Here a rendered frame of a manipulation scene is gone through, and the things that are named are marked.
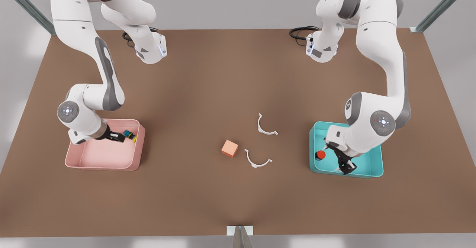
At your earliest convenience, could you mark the pink storage box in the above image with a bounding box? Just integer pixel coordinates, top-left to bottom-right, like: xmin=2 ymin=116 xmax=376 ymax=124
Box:
xmin=65 ymin=119 xmax=146 ymax=171

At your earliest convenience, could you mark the blue storage box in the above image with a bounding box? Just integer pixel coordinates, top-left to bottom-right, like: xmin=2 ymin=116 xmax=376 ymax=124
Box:
xmin=309 ymin=121 xmax=384 ymax=178

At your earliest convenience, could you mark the white curved clip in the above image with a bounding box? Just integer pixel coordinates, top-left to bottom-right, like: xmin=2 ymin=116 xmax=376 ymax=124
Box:
xmin=244 ymin=149 xmax=273 ymax=168
xmin=257 ymin=113 xmax=279 ymax=136

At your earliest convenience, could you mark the orange cube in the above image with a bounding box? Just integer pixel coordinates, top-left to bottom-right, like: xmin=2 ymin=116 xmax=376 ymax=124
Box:
xmin=221 ymin=140 xmax=239 ymax=158

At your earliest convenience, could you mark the black cable loop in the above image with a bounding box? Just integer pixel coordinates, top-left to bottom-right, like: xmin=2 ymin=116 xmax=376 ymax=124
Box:
xmin=289 ymin=26 xmax=321 ymax=47
xmin=122 ymin=27 xmax=159 ymax=48

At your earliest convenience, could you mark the silver frame post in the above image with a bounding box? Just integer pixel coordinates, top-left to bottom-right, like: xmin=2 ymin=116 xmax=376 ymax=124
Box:
xmin=409 ymin=0 xmax=476 ymax=33
xmin=227 ymin=225 xmax=254 ymax=248
xmin=0 ymin=0 xmax=57 ymax=36

